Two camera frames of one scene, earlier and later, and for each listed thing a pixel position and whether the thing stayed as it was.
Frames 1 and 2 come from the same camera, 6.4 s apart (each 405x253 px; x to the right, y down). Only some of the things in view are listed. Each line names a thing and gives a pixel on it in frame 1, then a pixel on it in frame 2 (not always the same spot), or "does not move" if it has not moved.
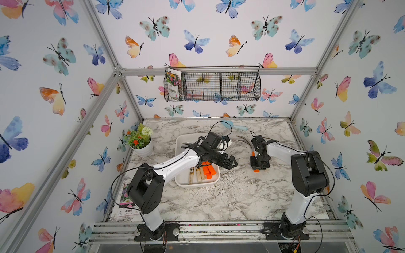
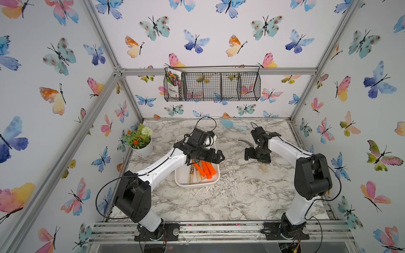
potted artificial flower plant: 139,138 does not move
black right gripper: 253,165 to 250,151
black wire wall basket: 210,84 does not move
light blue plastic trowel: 230,124 does not move
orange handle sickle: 253,152 to 196,164
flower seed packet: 174,78 does not move
